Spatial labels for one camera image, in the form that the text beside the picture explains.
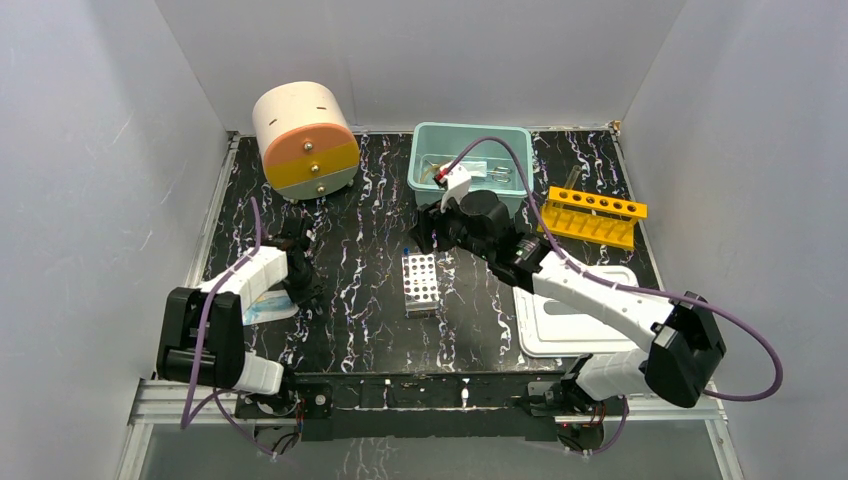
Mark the glass test tube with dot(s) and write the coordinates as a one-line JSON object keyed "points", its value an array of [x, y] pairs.
{"points": [[573, 177]]}

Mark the white bin lid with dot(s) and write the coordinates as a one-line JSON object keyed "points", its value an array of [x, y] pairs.
{"points": [[548, 328]]}

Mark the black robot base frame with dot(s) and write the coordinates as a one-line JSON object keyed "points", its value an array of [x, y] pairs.
{"points": [[334, 406]]}

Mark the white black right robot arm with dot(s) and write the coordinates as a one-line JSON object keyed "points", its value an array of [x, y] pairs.
{"points": [[678, 345]]}

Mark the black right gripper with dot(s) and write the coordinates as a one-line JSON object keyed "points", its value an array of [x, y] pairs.
{"points": [[429, 219]]}

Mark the small clear plastic bag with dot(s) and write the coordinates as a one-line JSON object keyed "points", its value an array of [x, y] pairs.
{"points": [[477, 169]]}

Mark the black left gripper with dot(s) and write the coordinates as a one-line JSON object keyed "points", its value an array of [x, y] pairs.
{"points": [[299, 266]]}

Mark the yellow test tube rack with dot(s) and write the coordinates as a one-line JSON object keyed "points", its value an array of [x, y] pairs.
{"points": [[591, 217]]}

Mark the cream orange cylindrical centrifuge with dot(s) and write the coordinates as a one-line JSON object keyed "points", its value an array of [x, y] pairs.
{"points": [[307, 149]]}

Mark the blue packaged syringe blister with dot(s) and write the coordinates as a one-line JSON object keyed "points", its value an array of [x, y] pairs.
{"points": [[268, 307]]}

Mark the tan rubber tubing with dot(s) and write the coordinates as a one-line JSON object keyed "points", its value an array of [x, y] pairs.
{"points": [[433, 173]]}

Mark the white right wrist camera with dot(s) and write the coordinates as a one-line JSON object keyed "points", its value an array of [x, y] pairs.
{"points": [[455, 180]]}

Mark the clear well plate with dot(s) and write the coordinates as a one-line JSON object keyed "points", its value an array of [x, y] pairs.
{"points": [[420, 284]]}

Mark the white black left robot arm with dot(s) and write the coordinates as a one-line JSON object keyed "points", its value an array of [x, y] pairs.
{"points": [[202, 332]]}

